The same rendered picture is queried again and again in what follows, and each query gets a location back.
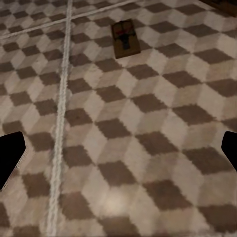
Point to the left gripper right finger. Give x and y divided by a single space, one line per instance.
229 147

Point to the mousetrap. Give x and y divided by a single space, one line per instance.
226 6
125 39

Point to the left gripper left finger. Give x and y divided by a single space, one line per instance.
12 147

